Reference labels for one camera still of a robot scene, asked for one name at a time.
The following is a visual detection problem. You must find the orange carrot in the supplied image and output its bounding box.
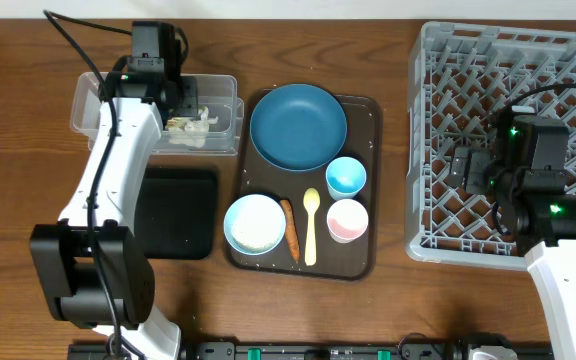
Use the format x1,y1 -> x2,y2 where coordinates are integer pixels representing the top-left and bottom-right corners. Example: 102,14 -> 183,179
280,199 -> 300,263

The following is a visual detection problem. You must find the white pink cup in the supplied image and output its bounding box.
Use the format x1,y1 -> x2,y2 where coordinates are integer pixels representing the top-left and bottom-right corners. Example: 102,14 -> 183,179
326,199 -> 369,243

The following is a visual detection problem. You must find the green pandan snack wrapper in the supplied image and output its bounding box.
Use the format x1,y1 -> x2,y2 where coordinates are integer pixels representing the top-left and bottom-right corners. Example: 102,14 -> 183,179
165,117 -> 194,132

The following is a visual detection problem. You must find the light blue cup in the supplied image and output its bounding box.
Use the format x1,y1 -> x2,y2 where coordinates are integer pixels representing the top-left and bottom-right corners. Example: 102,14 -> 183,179
325,157 -> 367,201

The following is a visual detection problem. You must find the grey dishwasher rack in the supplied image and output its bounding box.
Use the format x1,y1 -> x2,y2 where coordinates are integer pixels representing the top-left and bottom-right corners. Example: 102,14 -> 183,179
405,22 -> 576,271

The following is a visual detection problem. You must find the pale yellow spoon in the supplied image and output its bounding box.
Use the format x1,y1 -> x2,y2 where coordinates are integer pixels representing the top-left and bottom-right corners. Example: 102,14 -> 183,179
303,188 -> 320,266

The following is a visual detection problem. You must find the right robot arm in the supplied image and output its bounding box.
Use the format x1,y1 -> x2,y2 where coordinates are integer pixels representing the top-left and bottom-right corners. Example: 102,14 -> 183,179
447,106 -> 576,359

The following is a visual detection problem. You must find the left black cable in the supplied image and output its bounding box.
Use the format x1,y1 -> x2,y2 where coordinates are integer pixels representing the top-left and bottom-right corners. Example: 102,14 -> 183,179
42,9 -> 134,360

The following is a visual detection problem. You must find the dark brown serving tray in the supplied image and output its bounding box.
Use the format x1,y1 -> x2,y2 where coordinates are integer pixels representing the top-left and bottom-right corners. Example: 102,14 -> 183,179
224,95 -> 383,281

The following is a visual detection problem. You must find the black plastic bin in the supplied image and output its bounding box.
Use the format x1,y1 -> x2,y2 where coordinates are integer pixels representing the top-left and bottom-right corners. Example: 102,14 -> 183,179
134,167 -> 218,260

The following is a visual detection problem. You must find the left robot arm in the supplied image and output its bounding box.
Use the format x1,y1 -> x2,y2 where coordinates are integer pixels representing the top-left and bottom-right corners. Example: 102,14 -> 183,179
30,21 -> 189,359

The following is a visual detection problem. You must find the dark blue plate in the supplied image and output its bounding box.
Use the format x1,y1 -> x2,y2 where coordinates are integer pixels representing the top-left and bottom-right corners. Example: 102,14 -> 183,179
249,84 -> 348,172

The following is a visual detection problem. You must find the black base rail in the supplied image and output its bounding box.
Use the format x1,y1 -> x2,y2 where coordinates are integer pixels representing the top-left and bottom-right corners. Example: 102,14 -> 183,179
65,342 -> 554,360

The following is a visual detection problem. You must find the light blue rice bowl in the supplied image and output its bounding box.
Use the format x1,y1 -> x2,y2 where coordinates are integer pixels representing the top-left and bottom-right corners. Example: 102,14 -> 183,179
223,194 -> 286,256

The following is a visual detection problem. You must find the white tissue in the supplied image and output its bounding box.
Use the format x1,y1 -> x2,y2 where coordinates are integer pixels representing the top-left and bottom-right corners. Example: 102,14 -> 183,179
165,106 -> 219,148

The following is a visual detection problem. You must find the clear plastic bin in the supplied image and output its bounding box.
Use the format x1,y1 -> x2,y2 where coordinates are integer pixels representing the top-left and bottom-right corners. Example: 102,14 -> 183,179
70,72 -> 244,156

